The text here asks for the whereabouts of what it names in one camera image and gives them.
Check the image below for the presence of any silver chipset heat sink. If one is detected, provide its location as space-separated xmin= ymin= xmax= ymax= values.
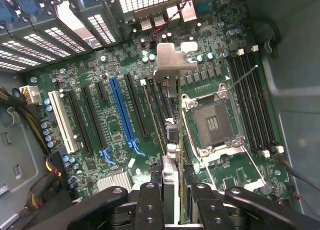
xmin=96 ymin=171 xmax=134 ymax=193

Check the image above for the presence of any CPU socket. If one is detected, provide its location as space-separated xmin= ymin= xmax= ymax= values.
xmin=181 ymin=82 xmax=246 ymax=157

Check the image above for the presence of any black RAM slot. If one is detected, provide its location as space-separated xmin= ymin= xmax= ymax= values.
xmin=156 ymin=81 xmax=175 ymax=120
xmin=243 ymin=52 xmax=277 ymax=153
xmin=234 ymin=49 xmax=271 ymax=158
xmin=147 ymin=78 xmax=169 ymax=143
xmin=228 ymin=56 xmax=265 ymax=157
xmin=249 ymin=45 xmax=285 ymax=154

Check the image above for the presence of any blue expansion slot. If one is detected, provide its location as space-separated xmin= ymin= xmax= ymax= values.
xmin=109 ymin=76 xmax=147 ymax=157

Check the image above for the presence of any white expansion slot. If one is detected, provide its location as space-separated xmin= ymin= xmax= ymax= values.
xmin=47 ymin=90 xmax=79 ymax=154

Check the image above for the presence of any short black expansion slot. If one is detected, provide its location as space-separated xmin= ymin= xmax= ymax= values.
xmin=94 ymin=82 xmax=107 ymax=102

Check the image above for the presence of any thin metal locking lever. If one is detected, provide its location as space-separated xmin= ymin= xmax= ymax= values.
xmin=224 ymin=64 xmax=260 ymax=93

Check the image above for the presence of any grey power supply unit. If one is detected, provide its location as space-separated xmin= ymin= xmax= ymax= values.
xmin=0 ymin=71 xmax=51 ymax=230

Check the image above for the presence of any green motherboard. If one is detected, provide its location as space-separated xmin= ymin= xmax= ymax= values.
xmin=23 ymin=0 xmax=298 ymax=208

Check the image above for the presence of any open black PC case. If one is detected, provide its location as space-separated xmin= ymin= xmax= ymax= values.
xmin=0 ymin=0 xmax=320 ymax=230

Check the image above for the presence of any black sleeved power cable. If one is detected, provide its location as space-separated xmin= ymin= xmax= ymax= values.
xmin=26 ymin=151 xmax=63 ymax=210

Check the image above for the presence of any red black twisted wire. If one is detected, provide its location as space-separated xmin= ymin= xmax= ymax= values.
xmin=149 ymin=0 xmax=191 ymax=45

